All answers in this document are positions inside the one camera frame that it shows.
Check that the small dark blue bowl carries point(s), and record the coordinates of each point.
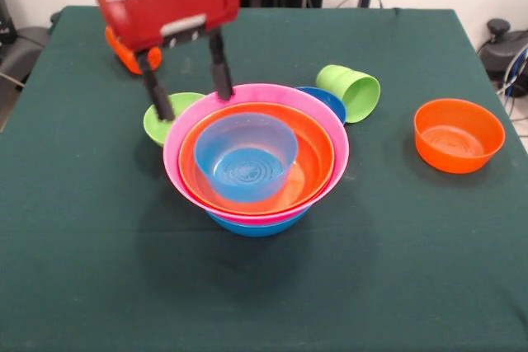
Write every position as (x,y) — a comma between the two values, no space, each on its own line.
(330,100)

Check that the small green bowl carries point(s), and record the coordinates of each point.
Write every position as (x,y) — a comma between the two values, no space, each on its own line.
(154,129)

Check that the grey wheeled base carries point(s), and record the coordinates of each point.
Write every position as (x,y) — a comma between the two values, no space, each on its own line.
(503,51)
(24,47)

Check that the large orange bowl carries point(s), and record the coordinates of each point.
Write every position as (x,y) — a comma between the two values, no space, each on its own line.
(313,150)

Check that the small light blue bowl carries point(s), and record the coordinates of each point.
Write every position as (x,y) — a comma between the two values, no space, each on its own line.
(247,179)

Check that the orange cup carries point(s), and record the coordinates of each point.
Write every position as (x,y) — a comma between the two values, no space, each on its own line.
(130,59)

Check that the small orange bowl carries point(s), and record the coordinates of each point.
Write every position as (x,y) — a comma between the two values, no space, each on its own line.
(453,158)

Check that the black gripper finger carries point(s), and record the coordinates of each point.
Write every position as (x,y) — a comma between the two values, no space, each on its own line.
(158,94)
(222,71)

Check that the green cup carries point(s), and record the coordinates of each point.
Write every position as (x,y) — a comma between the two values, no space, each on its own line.
(359,98)

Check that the dark green tablecloth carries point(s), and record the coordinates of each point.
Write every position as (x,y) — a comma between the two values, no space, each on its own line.
(103,245)

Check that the large pink bowl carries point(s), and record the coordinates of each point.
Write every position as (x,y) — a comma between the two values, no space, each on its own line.
(264,92)

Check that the large blue bowl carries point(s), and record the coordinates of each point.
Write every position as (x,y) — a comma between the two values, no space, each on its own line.
(255,230)

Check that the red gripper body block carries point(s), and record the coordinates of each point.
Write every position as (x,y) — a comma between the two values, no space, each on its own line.
(177,1)

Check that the black equipment box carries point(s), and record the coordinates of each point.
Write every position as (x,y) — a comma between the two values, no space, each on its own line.
(6,22)

